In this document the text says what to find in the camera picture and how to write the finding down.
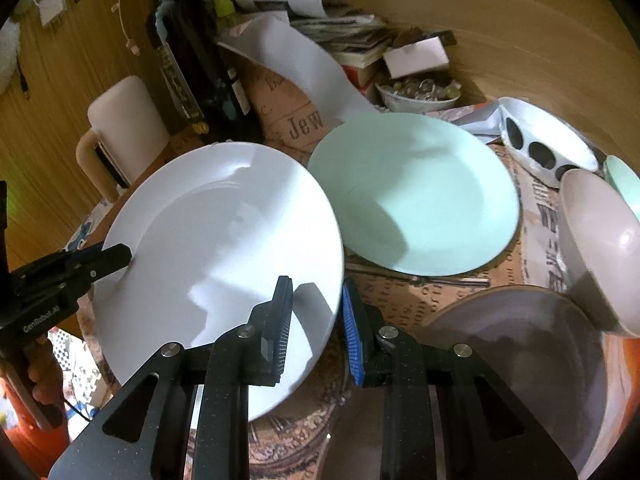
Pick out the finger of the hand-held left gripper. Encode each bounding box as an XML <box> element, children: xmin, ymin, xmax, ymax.
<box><xmin>75</xmin><ymin>243</ymin><xmax>134</xmax><ymax>282</ymax></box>

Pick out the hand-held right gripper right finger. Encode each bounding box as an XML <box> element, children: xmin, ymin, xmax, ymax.
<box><xmin>342</xmin><ymin>279</ymin><xmax>576</xmax><ymax>480</ymax></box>

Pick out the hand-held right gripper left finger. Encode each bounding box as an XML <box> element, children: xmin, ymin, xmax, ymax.
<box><xmin>47</xmin><ymin>275</ymin><xmax>296</xmax><ymax>480</ymax></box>

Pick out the white plate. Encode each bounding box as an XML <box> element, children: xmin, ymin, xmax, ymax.
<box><xmin>92</xmin><ymin>141</ymin><xmax>345</xmax><ymax>422</ymax></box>

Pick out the mint green bowl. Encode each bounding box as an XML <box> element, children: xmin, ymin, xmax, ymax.
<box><xmin>602</xmin><ymin>155</ymin><xmax>640</xmax><ymax>223</ymax></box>

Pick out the person's left hand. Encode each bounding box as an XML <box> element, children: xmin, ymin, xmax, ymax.
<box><xmin>24</xmin><ymin>331</ymin><xmax>68</xmax><ymax>411</ymax></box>

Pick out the printed tablecloth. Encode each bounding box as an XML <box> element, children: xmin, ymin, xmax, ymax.
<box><xmin>65</xmin><ymin>55</ymin><xmax>640</xmax><ymax>480</ymax></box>

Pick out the orange stool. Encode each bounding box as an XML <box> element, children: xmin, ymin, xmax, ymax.
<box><xmin>0</xmin><ymin>375</ymin><xmax>71</xmax><ymax>461</ymax></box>

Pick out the white mug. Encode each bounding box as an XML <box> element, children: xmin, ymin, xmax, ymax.
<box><xmin>75</xmin><ymin>75</ymin><xmax>171</xmax><ymax>201</ymax></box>

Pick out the mint green plate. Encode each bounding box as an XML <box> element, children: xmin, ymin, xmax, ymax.
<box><xmin>306</xmin><ymin>112</ymin><xmax>521</xmax><ymax>277</ymax></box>

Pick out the grey plate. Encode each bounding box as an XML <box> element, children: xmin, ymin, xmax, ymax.
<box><xmin>325</xmin><ymin>285</ymin><xmax>626</xmax><ymax>480</ymax></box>

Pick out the dark glass bottle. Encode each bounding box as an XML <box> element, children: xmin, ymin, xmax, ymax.
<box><xmin>140</xmin><ymin>0</ymin><xmax>251</xmax><ymax>136</ymax></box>

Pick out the small bowl of trinkets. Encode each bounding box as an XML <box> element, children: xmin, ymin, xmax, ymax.
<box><xmin>375</xmin><ymin>77</ymin><xmax>463</xmax><ymax>113</ymax></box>

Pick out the grey bowl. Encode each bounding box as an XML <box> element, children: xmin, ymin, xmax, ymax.
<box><xmin>557</xmin><ymin>167</ymin><xmax>640</xmax><ymax>337</ymax></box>

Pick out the white paper sheet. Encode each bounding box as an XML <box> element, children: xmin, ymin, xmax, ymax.
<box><xmin>217</xmin><ymin>12</ymin><xmax>376</xmax><ymax>128</ymax></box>

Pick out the yellow-green marker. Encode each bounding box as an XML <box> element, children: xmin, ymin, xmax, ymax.
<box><xmin>212</xmin><ymin>0</ymin><xmax>236</xmax><ymax>28</ymax></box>

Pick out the white bowl with black dots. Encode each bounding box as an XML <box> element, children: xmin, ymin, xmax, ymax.
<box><xmin>497</xmin><ymin>96</ymin><xmax>601</xmax><ymax>188</ymax></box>

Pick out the white card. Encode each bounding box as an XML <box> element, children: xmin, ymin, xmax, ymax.
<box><xmin>384</xmin><ymin>37</ymin><xmax>448</xmax><ymax>78</ymax></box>

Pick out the stack of magazines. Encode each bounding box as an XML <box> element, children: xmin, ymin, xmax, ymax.
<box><xmin>185</xmin><ymin>0</ymin><xmax>401</xmax><ymax>86</ymax></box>

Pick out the white wall socket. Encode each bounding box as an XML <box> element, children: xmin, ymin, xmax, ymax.
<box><xmin>30</xmin><ymin>0</ymin><xmax>71</xmax><ymax>28</ymax></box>

